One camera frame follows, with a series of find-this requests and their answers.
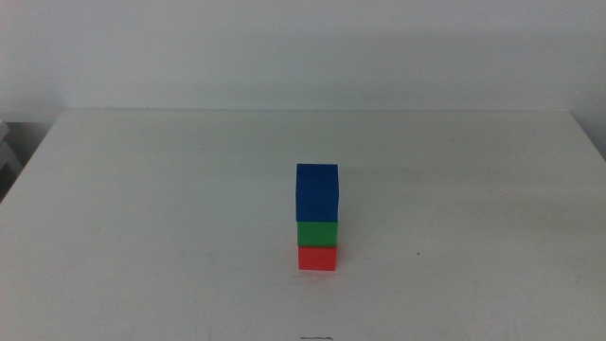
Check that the blue cube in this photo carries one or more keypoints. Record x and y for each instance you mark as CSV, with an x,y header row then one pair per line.
x,y
317,192

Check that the green cube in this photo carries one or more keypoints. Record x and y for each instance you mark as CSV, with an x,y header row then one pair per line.
x,y
317,234

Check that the red cube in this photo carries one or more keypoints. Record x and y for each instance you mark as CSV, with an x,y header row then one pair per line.
x,y
317,258

